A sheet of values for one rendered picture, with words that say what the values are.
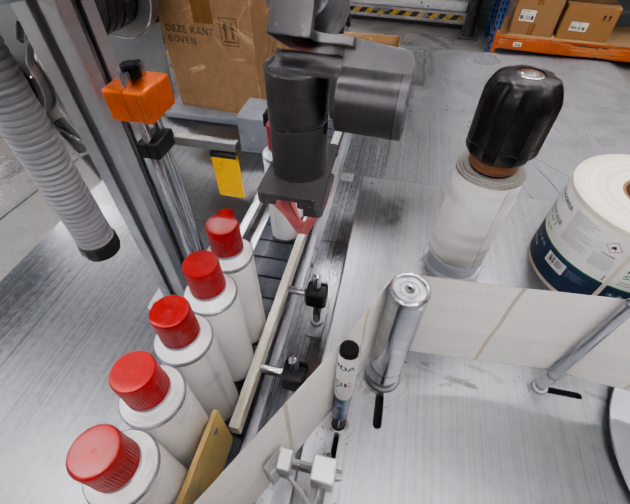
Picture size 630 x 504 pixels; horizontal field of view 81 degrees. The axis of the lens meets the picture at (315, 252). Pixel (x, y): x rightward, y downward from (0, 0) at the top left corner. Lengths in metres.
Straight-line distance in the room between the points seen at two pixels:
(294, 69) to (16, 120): 0.20
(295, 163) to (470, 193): 0.23
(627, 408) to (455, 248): 0.27
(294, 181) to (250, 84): 0.66
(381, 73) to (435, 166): 0.62
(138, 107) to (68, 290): 0.44
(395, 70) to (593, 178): 0.39
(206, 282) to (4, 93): 0.19
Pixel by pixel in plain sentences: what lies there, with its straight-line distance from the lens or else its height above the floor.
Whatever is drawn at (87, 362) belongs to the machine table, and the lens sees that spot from 0.65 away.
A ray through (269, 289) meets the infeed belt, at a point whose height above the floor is 0.88.
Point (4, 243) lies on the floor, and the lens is 2.40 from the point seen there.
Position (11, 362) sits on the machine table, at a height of 0.83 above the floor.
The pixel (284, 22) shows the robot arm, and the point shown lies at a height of 1.24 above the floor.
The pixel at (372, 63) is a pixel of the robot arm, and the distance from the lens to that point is 0.33.
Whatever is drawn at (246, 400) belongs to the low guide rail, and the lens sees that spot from 0.46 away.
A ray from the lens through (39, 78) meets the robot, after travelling 1.37.
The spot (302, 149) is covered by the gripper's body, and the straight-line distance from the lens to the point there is 0.36.
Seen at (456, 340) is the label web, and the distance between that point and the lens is 0.46.
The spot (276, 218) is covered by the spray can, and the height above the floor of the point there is 0.93.
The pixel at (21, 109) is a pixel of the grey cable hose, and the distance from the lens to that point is 0.32.
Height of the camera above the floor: 1.34
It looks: 48 degrees down
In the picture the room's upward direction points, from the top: straight up
